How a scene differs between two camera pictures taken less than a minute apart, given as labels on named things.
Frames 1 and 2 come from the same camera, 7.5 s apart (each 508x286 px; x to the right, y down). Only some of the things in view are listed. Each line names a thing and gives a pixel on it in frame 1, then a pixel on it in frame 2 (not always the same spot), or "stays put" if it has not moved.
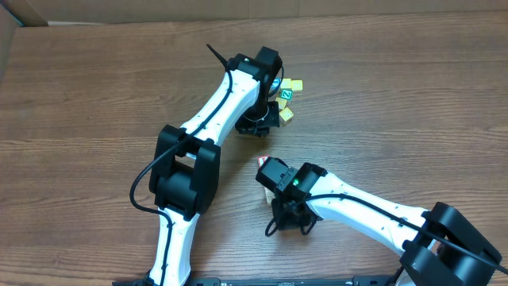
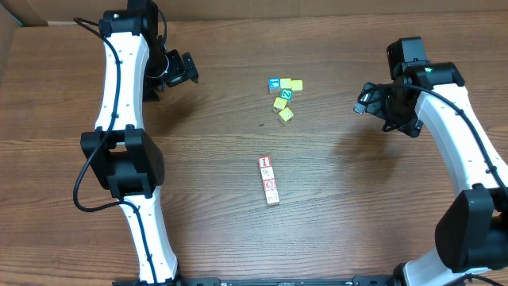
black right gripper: (285, 219) -> (410, 123)
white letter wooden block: (268, 196) stays put
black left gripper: (242, 125) -> (180, 71)
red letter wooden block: (262, 159) stays put
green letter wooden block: (286, 94) stays put
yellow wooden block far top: (297, 84) stays put
